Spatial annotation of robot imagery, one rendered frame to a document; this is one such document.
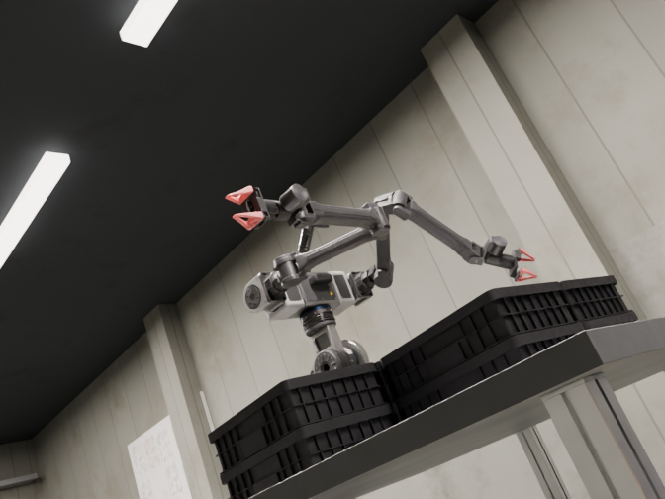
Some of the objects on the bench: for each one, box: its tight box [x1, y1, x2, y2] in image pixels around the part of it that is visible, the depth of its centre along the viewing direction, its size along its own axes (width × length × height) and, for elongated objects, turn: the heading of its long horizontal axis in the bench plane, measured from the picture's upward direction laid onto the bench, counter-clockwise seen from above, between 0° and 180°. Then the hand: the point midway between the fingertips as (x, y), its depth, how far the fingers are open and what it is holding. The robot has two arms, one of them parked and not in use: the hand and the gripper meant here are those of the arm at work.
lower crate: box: [397, 322, 584, 418], centre depth 155 cm, size 40×30×12 cm
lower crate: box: [220, 404, 394, 499], centre depth 161 cm, size 40×30×12 cm
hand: (232, 206), depth 174 cm, fingers open, 6 cm apart
